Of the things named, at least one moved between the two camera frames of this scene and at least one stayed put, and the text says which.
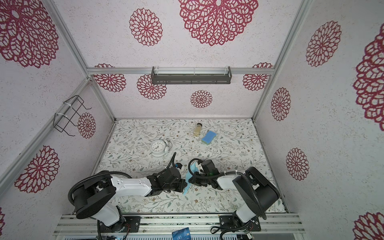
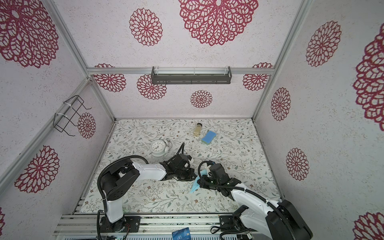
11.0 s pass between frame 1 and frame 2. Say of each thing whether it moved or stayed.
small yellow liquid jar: stayed
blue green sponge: stayed
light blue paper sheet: moved
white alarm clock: stayed
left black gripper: moved
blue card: stayed
